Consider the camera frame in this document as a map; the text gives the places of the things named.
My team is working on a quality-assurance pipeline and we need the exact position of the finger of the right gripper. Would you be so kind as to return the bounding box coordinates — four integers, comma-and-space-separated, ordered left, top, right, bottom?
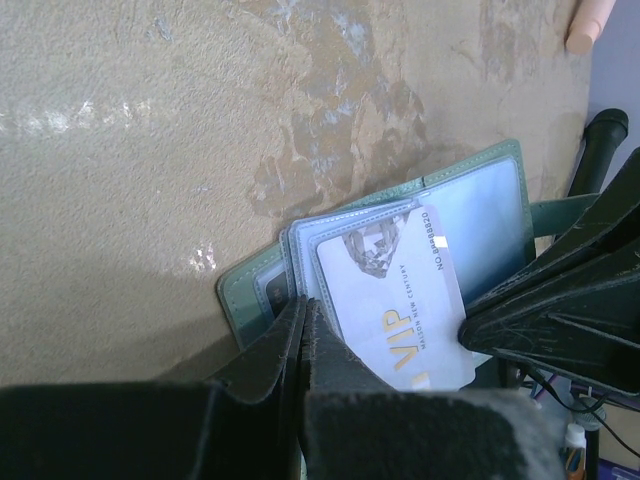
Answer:
470, 150, 639, 310
458, 261, 639, 396

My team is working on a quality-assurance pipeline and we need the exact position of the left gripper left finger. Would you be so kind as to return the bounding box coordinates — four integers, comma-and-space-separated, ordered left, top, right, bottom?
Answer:
1, 299, 306, 479

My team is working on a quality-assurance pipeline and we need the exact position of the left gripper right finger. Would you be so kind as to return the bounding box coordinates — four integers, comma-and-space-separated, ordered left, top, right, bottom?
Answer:
304, 300, 565, 479

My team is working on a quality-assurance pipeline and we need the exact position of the green card holder wallet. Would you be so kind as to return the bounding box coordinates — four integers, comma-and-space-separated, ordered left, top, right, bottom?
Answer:
216, 138, 601, 401

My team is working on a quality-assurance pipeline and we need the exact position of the white credit card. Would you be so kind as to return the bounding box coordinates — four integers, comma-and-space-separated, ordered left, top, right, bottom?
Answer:
314, 204, 475, 391

